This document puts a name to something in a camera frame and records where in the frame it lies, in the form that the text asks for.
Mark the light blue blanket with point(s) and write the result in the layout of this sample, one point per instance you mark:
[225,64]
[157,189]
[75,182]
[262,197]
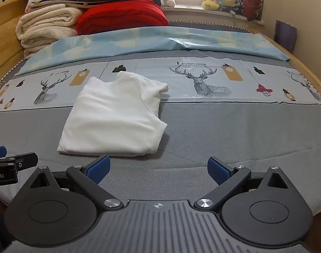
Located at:
[150,39]

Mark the yellow plush toys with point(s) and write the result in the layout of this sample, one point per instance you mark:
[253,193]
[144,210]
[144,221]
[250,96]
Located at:
[223,0]

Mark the red cushion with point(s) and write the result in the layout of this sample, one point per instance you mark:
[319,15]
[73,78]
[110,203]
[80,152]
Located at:
[252,4]

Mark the wooden headboard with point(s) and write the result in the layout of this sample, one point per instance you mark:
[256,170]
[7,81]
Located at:
[5,31]

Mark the dark patterned folded cloth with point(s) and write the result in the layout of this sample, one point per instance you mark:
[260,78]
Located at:
[97,0]

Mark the red folded blanket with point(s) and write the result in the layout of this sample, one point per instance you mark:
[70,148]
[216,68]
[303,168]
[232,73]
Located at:
[123,18]

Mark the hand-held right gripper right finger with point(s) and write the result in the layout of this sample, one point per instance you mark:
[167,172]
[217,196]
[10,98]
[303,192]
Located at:
[217,171]

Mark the white t-shirt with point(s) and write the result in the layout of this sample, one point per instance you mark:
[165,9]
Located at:
[110,118]

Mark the purple bag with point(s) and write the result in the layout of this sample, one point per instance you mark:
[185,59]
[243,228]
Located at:
[285,37]

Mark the cream folded blanket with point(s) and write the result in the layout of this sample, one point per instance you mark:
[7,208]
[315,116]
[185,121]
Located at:
[44,29]

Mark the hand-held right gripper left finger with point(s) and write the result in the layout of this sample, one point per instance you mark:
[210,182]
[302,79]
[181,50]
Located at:
[100,168]

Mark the wooden bed frame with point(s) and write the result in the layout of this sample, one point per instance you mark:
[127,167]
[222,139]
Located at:
[310,68]

